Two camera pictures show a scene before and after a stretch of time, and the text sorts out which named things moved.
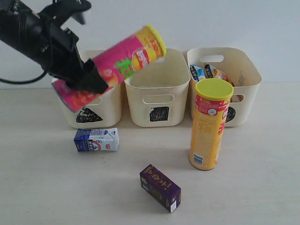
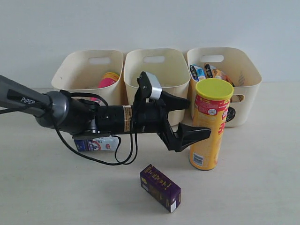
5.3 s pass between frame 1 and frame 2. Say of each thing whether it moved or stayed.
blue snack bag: stayed
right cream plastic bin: stayed
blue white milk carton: stayed
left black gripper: moved
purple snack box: stayed
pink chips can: moved
